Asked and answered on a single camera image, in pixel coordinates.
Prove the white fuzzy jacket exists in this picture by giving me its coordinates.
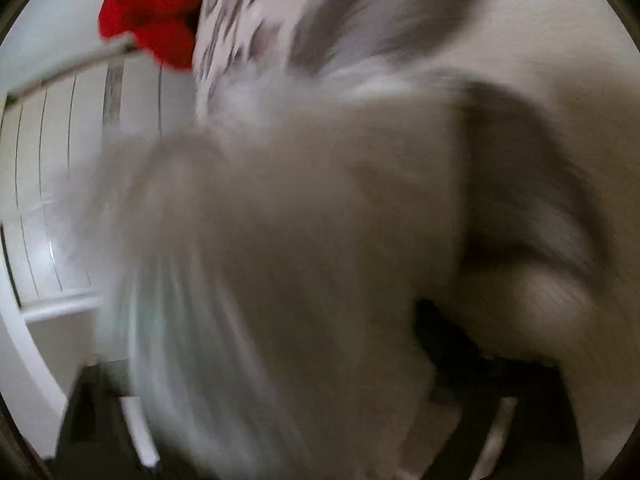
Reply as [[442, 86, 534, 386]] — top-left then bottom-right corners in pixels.
[[60, 70, 465, 479]]

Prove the white sliding wardrobe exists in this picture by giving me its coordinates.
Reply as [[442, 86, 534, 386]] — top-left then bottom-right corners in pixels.
[[1, 46, 195, 311]]

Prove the floral pink bed blanket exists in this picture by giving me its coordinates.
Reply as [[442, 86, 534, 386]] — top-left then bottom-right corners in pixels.
[[195, 0, 639, 478]]

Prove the red quilt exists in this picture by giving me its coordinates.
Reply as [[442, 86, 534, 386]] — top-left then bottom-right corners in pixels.
[[98, 0, 204, 70]]

